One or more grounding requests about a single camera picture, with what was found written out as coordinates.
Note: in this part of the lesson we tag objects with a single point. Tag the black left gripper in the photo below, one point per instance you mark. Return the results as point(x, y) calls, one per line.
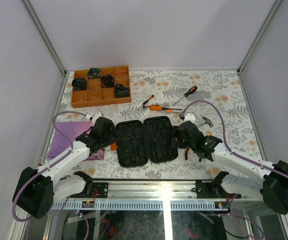
point(115, 137)

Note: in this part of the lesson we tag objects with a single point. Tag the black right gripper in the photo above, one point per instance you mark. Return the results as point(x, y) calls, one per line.
point(178, 143)

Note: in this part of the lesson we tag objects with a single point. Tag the orange handled pliers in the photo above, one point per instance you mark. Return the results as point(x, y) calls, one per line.
point(187, 154)

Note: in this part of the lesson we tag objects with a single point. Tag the orange case latch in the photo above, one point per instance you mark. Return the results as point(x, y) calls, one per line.
point(113, 147)

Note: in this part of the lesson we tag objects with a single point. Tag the black handled steel hammer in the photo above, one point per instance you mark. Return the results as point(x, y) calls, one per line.
point(206, 121)

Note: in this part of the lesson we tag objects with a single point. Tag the black plastic tool case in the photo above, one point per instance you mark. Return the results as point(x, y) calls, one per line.
point(151, 140)

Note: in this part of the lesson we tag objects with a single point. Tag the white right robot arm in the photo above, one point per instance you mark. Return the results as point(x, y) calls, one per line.
point(261, 180)

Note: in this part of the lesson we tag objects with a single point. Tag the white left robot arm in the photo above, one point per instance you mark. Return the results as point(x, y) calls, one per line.
point(37, 189)

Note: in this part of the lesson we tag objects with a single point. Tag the thin orange precision screwdriver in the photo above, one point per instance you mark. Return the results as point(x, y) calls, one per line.
point(173, 111)

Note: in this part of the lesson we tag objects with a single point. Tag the orange wooden compartment tray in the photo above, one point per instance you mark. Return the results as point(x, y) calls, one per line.
point(96, 94)

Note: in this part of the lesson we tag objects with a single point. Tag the black rolled tape right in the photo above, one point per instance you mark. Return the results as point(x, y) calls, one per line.
point(121, 91)

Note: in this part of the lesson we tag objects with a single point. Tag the black rolled tape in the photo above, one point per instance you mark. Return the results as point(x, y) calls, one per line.
point(79, 84)
point(107, 81)
point(94, 73)
point(121, 91)

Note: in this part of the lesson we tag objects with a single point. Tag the floral patterned table mat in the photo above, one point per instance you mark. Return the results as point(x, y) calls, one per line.
point(178, 125)

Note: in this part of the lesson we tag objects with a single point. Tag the large orange black screwdriver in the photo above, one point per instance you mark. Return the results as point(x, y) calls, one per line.
point(186, 94)

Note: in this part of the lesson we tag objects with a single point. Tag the black rolled tape middle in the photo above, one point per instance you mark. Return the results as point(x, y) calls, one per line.
point(107, 81)

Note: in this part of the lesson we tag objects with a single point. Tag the small orange black screwdriver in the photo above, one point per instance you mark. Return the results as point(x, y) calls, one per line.
point(146, 101)

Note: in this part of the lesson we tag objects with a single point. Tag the black rolled tape left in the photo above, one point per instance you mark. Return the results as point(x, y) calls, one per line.
point(79, 84)

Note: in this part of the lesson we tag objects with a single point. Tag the black rolled tape top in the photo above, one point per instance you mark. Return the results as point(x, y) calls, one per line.
point(94, 73)

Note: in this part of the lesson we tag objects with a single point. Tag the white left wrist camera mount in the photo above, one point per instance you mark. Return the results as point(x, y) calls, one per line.
point(94, 117)

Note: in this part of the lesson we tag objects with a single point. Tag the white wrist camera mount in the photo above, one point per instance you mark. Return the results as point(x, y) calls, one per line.
point(187, 117)
point(94, 117)

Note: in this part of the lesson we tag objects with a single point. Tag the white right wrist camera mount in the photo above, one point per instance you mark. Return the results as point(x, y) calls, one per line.
point(187, 117)

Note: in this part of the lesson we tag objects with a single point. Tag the orange handled utility knife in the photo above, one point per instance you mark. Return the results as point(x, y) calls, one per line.
point(160, 108)

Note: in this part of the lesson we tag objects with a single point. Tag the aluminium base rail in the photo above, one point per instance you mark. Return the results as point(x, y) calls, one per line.
point(128, 195)

